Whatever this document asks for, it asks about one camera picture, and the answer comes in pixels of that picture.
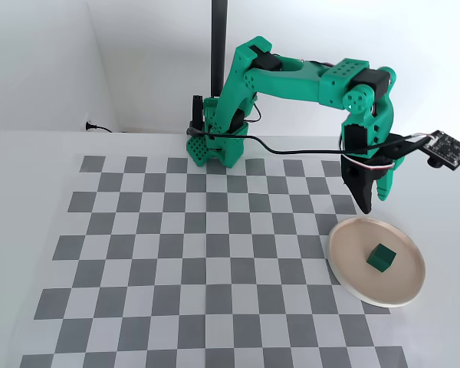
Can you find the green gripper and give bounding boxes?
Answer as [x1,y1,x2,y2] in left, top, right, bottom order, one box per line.
[340,113,408,215]

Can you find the dark green dice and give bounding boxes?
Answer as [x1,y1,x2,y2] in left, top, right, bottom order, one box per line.
[366,242,398,274]

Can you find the beige round plate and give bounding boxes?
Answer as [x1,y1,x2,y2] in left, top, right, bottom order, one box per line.
[327,216,426,308]

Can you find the black table clamp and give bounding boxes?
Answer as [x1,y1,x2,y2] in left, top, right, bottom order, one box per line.
[186,94,206,138]

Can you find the black vertical pole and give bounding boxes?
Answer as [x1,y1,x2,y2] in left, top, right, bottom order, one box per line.
[210,0,230,99]

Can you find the grey checkerboard mat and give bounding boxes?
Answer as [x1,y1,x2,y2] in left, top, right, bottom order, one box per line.
[21,155,409,368]

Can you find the black wrist camera board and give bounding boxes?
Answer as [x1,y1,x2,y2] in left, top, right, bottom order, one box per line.
[421,130,460,173]

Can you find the black camera cable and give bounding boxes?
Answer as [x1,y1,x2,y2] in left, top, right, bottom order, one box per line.
[186,127,432,156]

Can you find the black wall plug cable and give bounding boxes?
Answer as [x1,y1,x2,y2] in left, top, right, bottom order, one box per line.
[84,120,114,134]

